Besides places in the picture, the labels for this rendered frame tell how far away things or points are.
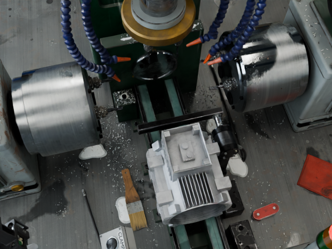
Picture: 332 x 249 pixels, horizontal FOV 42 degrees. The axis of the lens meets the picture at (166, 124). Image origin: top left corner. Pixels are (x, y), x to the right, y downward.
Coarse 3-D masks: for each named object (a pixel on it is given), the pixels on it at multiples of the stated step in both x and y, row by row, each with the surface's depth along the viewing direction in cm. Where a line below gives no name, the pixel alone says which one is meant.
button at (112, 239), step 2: (110, 238) 106; (112, 238) 106; (114, 238) 106; (108, 240) 106; (110, 240) 106; (112, 240) 105; (114, 240) 105; (116, 240) 105; (108, 242) 106; (110, 242) 105; (112, 242) 105; (114, 242) 105; (116, 242) 105; (106, 244) 106; (108, 244) 106; (110, 244) 105; (112, 244) 105; (114, 244) 105; (116, 244) 105; (108, 246) 105; (110, 246) 105; (112, 246) 105; (114, 246) 105; (116, 246) 105; (108, 248) 105; (110, 248) 105; (112, 248) 105; (114, 248) 105
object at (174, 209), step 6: (204, 132) 117; (204, 138) 117; (156, 144) 115; (156, 150) 116; (216, 198) 110; (222, 198) 108; (174, 204) 108; (168, 210) 108; (174, 210) 107; (180, 210) 108; (216, 216) 122
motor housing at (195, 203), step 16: (160, 176) 114; (192, 176) 109; (208, 176) 112; (176, 192) 110; (192, 192) 108; (208, 192) 110; (224, 192) 113; (160, 208) 113; (192, 208) 123; (208, 208) 121; (224, 208) 116; (176, 224) 118
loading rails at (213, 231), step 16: (176, 80) 143; (144, 96) 142; (176, 96) 142; (144, 112) 139; (176, 112) 139; (208, 224) 123; (176, 240) 120; (192, 240) 128; (208, 240) 125; (224, 240) 120
